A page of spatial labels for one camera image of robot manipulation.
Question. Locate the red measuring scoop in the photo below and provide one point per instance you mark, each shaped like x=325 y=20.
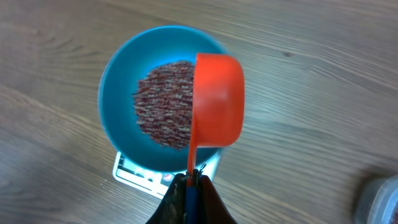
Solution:
x=217 y=113

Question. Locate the white digital kitchen scale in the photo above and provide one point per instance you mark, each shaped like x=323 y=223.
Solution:
x=149 y=181

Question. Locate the teal plastic bowl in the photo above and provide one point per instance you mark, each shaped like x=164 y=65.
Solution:
x=132 y=62

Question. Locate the clear plastic food container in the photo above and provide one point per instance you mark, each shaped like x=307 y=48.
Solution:
x=378 y=202

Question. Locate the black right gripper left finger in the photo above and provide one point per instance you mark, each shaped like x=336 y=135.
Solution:
x=172 y=207

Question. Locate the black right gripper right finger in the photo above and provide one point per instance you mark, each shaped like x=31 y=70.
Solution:
x=211 y=209

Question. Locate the red beans in bowl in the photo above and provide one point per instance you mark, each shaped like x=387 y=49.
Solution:
x=163 y=104

